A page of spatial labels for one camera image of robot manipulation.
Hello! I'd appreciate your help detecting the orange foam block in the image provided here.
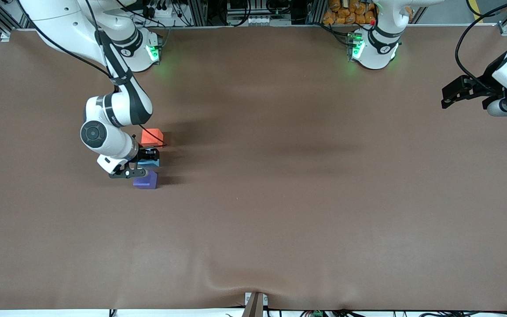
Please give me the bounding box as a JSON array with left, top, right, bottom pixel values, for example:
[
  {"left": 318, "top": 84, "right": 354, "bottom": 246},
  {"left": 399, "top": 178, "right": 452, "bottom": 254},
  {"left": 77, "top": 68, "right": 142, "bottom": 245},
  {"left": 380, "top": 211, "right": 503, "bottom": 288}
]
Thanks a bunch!
[{"left": 141, "top": 129, "right": 165, "bottom": 148}]

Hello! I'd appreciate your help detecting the white power strip with plugs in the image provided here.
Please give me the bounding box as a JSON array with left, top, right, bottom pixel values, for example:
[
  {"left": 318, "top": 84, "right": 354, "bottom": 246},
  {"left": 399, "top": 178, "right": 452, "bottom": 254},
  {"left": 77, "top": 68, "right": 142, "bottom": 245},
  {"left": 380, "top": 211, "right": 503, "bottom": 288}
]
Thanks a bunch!
[{"left": 141, "top": 0, "right": 179, "bottom": 19}]

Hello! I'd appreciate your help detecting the brown table cover sheet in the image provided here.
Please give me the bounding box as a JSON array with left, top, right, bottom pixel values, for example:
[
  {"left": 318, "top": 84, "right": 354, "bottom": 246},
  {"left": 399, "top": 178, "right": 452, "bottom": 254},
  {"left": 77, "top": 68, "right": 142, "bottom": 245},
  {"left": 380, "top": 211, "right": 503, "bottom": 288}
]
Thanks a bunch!
[{"left": 0, "top": 24, "right": 507, "bottom": 311}]

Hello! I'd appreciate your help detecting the brown metal mount bar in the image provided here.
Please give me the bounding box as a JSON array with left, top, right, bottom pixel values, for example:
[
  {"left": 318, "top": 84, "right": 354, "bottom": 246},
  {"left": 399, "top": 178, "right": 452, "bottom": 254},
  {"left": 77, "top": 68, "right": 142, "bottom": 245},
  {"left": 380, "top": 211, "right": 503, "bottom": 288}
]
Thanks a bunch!
[{"left": 242, "top": 291, "right": 268, "bottom": 317}]

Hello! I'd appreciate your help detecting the pile of orange objects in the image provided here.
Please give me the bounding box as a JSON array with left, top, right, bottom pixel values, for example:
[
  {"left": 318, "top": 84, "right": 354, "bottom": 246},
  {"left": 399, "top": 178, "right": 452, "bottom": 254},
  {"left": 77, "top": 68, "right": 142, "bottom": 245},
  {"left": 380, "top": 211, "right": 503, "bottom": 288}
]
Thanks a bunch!
[{"left": 323, "top": 0, "right": 377, "bottom": 25}]

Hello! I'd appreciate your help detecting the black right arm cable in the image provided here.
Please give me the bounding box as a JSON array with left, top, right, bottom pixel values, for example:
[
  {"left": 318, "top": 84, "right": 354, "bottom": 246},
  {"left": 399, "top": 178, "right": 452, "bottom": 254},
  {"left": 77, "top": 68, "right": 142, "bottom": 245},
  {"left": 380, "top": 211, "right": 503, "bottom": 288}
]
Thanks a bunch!
[{"left": 17, "top": 0, "right": 167, "bottom": 147}]

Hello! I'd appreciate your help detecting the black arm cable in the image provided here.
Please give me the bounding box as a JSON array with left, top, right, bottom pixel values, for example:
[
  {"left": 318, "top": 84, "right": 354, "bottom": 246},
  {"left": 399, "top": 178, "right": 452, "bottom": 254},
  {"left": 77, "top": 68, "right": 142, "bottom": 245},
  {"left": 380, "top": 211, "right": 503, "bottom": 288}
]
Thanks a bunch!
[
  {"left": 455, "top": 0, "right": 507, "bottom": 88},
  {"left": 17, "top": 0, "right": 167, "bottom": 147}
]

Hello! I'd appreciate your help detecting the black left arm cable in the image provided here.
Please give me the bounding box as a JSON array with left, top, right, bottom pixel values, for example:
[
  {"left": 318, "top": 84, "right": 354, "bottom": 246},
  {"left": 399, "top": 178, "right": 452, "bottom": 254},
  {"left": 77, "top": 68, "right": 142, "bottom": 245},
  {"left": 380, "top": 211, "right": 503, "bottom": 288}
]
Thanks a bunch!
[{"left": 455, "top": 0, "right": 507, "bottom": 88}]

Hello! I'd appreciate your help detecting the purple foam block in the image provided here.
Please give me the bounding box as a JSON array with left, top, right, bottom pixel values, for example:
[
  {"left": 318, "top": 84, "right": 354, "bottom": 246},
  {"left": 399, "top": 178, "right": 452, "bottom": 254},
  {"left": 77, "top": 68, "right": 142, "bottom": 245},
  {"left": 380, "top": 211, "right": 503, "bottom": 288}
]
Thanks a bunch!
[{"left": 133, "top": 171, "right": 158, "bottom": 190}]

